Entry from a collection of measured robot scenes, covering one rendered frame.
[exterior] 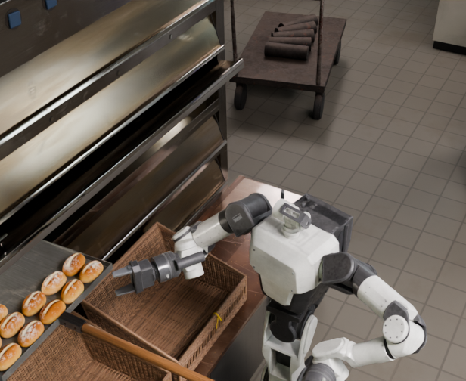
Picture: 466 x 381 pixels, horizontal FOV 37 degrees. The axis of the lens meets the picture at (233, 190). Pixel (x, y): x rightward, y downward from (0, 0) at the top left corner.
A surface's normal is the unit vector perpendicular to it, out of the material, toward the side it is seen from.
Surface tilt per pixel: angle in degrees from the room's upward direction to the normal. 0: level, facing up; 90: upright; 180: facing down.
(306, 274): 85
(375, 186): 0
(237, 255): 0
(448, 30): 90
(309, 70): 0
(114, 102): 70
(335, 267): 46
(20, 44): 90
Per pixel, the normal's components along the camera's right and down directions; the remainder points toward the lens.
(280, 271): -0.68, 0.46
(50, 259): -0.01, -0.79
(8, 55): 0.87, 0.29
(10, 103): 0.81, 0.00
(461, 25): -0.49, 0.54
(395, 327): -0.64, -0.36
